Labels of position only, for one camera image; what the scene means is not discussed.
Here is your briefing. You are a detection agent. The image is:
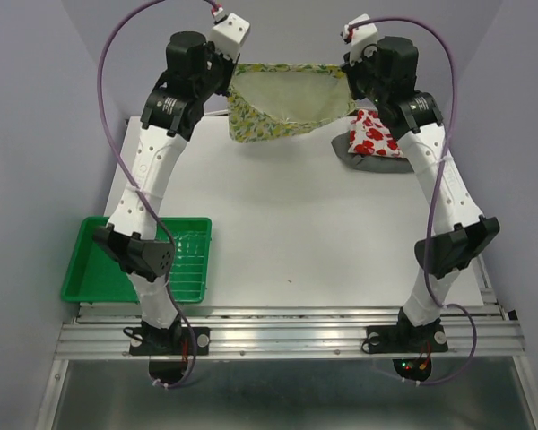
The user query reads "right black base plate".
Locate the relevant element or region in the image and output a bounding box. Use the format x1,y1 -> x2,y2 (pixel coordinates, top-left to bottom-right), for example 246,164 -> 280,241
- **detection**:
360,324 -> 448,355

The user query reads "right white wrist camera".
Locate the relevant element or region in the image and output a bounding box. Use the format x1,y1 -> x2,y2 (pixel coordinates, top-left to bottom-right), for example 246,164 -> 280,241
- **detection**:
341,13 -> 378,64

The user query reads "purple cable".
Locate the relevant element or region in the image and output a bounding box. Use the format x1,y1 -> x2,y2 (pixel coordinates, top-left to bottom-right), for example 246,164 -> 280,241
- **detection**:
340,15 -> 479,387
97,0 -> 228,390

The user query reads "green plastic tray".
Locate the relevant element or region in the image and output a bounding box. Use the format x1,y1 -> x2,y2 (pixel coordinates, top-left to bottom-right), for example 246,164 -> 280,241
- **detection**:
61,217 -> 213,304

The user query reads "aluminium front rail frame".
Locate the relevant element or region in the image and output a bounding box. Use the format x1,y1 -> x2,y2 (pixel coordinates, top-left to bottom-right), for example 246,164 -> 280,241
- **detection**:
36,296 -> 538,429

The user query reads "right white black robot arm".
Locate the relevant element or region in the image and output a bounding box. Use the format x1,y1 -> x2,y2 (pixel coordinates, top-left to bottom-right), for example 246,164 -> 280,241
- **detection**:
342,33 -> 499,354

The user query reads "grey folded skirt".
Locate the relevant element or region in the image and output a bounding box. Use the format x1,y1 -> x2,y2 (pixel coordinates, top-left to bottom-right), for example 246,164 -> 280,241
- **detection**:
331,132 -> 413,174

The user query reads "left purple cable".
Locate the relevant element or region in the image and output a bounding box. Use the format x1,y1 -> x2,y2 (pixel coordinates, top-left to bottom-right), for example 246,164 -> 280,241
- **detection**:
97,0 -> 228,390

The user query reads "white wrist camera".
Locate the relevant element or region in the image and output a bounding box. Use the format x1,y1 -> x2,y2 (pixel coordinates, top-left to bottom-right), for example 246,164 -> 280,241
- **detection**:
341,13 -> 378,64
209,13 -> 251,63

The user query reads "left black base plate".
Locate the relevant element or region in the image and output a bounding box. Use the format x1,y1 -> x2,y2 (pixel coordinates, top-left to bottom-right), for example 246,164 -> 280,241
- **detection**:
123,326 -> 210,357

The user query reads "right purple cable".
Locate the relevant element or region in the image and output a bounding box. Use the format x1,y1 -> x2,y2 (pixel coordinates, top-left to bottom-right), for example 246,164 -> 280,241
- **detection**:
340,15 -> 479,387

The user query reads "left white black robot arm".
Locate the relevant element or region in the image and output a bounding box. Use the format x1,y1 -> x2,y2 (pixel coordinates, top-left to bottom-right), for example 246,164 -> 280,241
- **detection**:
93,27 -> 248,353

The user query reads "right side aluminium rail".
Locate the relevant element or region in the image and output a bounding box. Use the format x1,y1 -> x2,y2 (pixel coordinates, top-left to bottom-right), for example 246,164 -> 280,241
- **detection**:
474,256 -> 519,322

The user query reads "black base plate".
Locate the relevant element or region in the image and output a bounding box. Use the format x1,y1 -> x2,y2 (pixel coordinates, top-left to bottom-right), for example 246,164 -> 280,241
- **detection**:
360,324 -> 448,355
123,326 -> 210,357

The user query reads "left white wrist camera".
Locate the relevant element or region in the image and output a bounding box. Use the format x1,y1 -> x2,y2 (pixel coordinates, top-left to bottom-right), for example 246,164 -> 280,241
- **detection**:
209,13 -> 251,63

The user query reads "red poppy print skirt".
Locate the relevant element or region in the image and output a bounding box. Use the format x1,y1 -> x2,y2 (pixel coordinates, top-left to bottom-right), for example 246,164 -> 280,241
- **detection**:
348,109 -> 405,159

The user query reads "lemon print skirt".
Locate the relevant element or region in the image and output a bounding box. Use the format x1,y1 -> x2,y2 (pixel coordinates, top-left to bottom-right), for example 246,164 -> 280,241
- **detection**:
227,64 -> 355,143

